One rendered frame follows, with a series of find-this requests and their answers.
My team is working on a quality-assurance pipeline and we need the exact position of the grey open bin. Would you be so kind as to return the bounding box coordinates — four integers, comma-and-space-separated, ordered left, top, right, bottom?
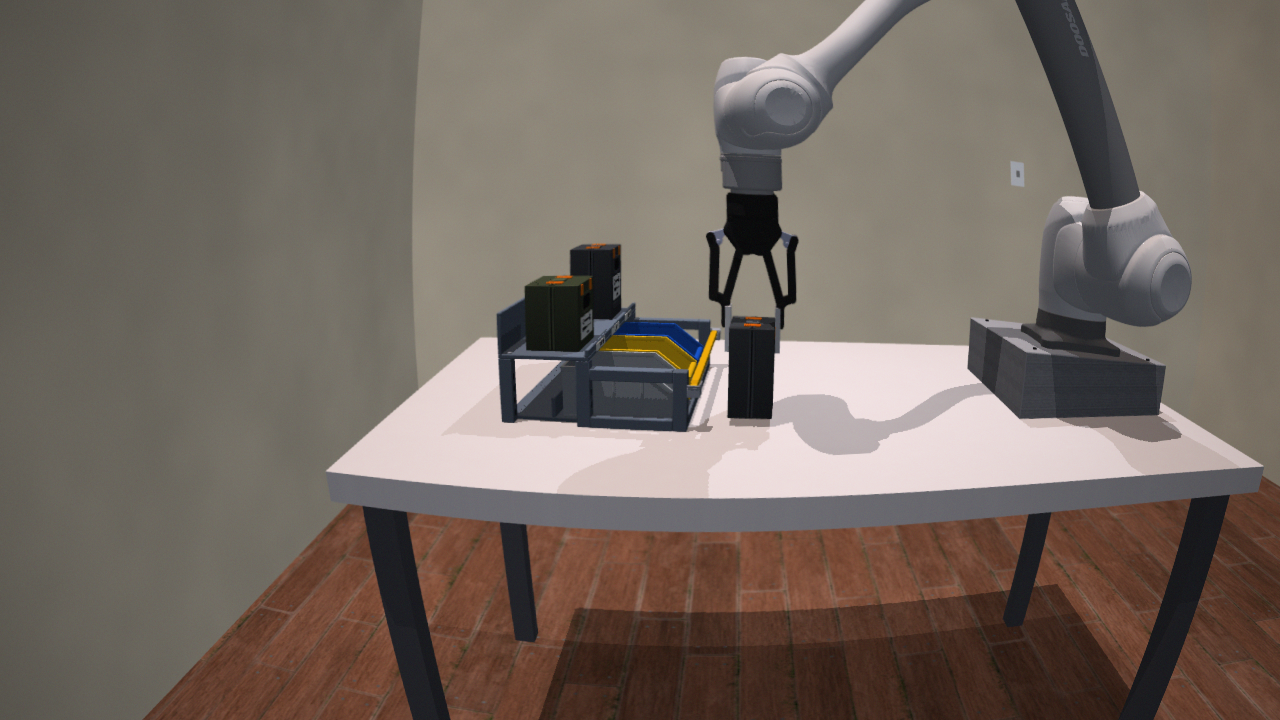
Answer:
561, 351, 676, 416

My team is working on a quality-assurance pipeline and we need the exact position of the yellow open bin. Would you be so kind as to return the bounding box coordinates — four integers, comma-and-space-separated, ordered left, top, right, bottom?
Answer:
599, 334, 698, 386

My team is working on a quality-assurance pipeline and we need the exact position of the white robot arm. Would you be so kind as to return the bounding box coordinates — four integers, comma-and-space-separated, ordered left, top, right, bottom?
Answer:
714, 0, 1192, 357

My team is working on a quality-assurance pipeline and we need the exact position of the grey metal shelf rack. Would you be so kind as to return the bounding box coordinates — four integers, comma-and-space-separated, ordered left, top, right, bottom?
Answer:
497, 297, 721, 432

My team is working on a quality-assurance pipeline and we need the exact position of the yellow thin bar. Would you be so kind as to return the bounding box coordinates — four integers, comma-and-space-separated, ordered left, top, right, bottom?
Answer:
690, 331, 717, 386

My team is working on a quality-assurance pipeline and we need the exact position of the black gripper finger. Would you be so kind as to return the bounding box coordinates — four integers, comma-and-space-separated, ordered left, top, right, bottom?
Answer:
756, 232, 799, 354
707, 229, 748, 352

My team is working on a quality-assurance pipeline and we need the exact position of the blue bin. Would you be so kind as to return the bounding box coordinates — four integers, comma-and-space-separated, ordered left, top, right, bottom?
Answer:
614, 322, 703, 361

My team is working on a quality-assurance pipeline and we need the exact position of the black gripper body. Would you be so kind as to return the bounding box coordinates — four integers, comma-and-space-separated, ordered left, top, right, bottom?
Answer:
723, 192, 782, 256

